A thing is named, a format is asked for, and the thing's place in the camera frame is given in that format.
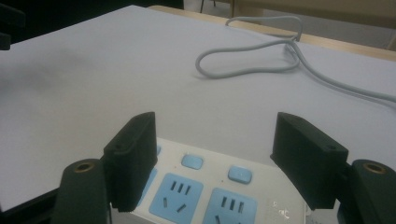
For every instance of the beige bench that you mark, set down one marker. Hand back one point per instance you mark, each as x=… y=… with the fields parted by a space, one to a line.
x=311 y=11

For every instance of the dark device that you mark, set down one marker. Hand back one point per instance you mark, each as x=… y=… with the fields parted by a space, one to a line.
x=7 y=25

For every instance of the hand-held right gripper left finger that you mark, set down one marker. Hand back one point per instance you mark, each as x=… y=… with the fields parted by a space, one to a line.
x=132 y=161

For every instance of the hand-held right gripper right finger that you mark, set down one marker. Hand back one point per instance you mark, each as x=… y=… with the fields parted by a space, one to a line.
x=308 y=161

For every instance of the white power strip blue sockets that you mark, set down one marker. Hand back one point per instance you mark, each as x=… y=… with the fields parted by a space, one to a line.
x=214 y=186

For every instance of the white table cover sheet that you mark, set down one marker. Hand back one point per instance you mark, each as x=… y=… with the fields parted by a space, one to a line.
x=93 y=87

